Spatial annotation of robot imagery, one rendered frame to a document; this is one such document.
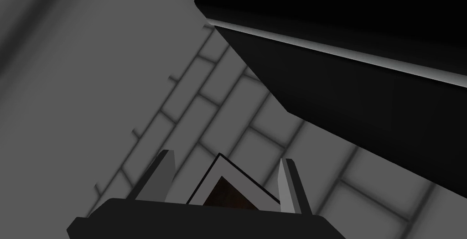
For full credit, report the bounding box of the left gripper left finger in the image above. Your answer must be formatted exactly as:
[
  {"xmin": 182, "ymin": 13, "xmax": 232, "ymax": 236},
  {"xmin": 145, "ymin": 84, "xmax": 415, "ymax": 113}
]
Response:
[{"xmin": 126, "ymin": 149, "xmax": 176, "ymax": 203}]

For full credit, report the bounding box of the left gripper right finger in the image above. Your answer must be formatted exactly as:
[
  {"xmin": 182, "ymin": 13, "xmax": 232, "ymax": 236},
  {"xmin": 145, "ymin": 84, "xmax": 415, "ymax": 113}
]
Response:
[{"xmin": 278, "ymin": 158, "xmax": 313, "ymax": 216}]

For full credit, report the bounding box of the framed picture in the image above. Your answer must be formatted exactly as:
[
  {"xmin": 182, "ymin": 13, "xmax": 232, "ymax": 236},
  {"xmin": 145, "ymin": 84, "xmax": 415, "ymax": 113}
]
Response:
[{"xmin": 186, "ymin": 153, "xmax": 281, "ymax": 211}]

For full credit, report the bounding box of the black cabinet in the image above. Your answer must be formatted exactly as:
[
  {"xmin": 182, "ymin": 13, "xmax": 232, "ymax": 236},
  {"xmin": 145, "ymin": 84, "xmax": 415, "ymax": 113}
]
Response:
[{"xmin": 193, "ymin": 0, "xmax": 467, "ymax": 199}]

